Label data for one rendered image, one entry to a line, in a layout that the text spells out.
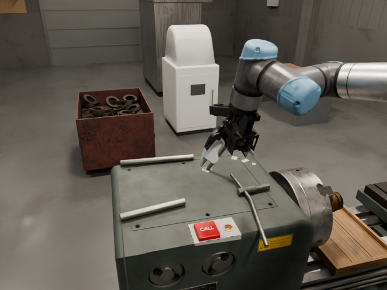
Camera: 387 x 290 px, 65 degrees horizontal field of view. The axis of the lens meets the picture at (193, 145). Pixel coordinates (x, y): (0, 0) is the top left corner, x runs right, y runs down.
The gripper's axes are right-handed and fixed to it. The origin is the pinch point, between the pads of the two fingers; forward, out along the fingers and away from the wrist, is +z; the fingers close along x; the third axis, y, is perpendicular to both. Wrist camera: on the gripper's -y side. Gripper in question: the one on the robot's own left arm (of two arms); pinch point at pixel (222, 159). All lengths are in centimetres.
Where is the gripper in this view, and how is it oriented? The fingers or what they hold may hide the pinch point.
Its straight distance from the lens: 89.3
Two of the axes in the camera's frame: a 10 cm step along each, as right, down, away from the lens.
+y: 4.1, 6.1, -6.7
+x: 9.0, -1.5, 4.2
